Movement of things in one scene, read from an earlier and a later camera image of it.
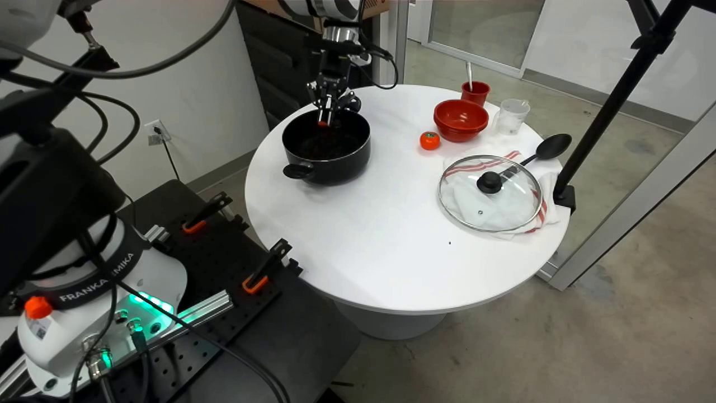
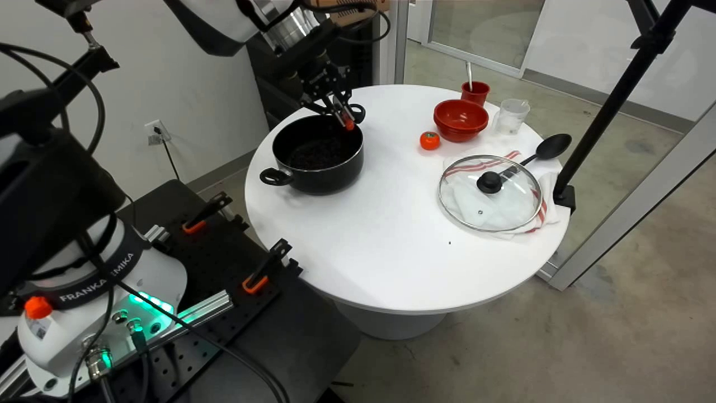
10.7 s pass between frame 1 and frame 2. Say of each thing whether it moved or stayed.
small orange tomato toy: stayed
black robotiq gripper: moved
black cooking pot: moved
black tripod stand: stayed
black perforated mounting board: stayed
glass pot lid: stayed
